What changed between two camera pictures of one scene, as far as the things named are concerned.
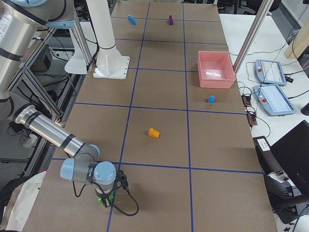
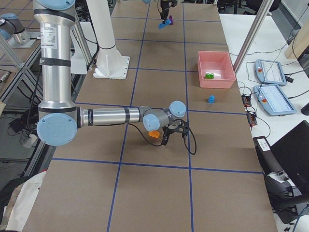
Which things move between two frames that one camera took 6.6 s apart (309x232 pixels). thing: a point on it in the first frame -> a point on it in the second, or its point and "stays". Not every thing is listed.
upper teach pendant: (270, 72) stays
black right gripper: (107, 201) -> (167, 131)
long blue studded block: (132, 20) -> (161, 25)
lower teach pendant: (273, 100) stays
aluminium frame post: (252, 36) stays
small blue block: (211, 99) stays
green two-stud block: (100, 200) -> (208, 76)
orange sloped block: (153, 133) stays
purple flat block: (171, 20) stays
